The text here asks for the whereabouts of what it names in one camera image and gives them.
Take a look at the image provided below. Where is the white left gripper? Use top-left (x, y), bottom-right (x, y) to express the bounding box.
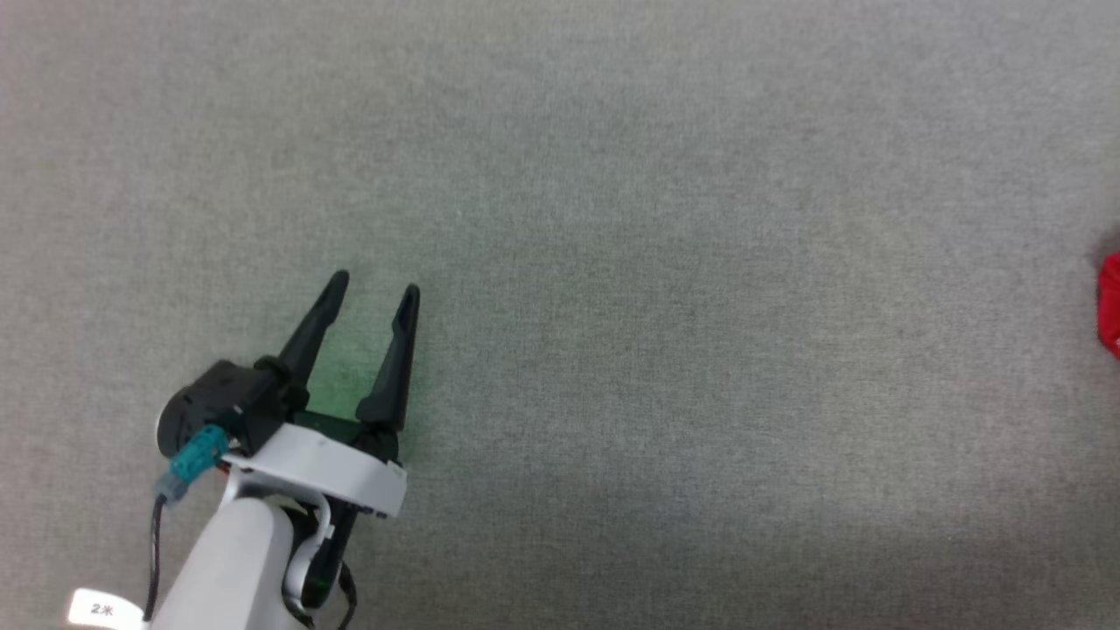
top-left (223, 269), bottom-right (423, 615)

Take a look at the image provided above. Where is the red and white jersey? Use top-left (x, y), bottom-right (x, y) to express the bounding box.
top-left (1096, 252), bottom-right (1120, 361)

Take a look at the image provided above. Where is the left camera cable teal plug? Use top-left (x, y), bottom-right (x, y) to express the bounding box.
top-left (143, 426), bottom-right (231, 624)

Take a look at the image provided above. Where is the left gripper thin black cable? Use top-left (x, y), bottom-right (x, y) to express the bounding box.
top-left (331, 560), bottom-right (361, 630)

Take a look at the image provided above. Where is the white cable label tag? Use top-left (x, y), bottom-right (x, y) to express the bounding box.
top-left (68, 589), bottom-right (146, 629)

